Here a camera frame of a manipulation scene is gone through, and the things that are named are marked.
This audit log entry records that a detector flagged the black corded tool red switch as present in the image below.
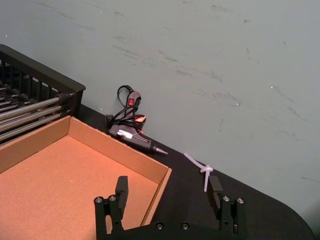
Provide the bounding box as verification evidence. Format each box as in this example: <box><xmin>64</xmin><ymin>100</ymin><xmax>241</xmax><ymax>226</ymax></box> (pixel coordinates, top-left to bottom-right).
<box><xmin>104</xmin><ymin>84</ymin><xmax>169</xmax><ymax>156</ymax></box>

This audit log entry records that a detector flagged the shallow brown cardboard tray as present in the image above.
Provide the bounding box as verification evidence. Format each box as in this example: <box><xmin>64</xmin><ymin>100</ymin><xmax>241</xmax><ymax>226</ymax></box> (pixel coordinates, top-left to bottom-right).
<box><xmin>0</xmin><ymin>115</ymin><xmax>173</xmax><ymax>240</ymax></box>

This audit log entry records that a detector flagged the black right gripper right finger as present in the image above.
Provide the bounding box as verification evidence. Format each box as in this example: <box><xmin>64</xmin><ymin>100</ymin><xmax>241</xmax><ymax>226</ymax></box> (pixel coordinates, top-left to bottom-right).
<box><xmin>206</xmin><ymin>175</ymin><xmax>248</xmax><ymax>236</ymax></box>

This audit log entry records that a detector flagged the black rack with steel bars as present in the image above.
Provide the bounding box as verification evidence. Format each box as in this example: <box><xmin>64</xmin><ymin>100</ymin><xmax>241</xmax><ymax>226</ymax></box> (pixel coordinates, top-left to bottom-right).
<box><xmin>0</xmin><ymin>44</ymin><xmax>87</xmax><ymax>147</ymax></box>

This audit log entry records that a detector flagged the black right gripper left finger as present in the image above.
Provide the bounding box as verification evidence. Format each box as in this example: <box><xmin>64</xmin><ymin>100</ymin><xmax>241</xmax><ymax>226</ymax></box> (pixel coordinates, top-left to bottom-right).
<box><xmin>93</xmin><ymin>175</ymin><xmax>129</xmax><ymax>236</ymax></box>

